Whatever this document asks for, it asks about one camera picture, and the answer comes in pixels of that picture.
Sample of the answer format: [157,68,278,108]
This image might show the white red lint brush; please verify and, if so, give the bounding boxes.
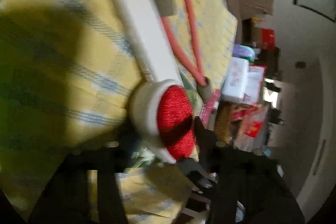
[113,0,194,164]

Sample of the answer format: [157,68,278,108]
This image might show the green floral packet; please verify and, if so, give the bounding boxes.
[179,70,203,116]

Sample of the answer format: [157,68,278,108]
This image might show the white tissue pack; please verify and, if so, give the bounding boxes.
[221,57,249,103]

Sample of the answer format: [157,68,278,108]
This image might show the yellow plaid tablecloth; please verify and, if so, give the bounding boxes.
[1,0,236,223]

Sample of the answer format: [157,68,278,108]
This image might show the red box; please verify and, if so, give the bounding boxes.
[261,28,275,52]

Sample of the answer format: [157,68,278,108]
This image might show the red resistance band grey handles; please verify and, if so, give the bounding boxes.
[154,0,216,104]

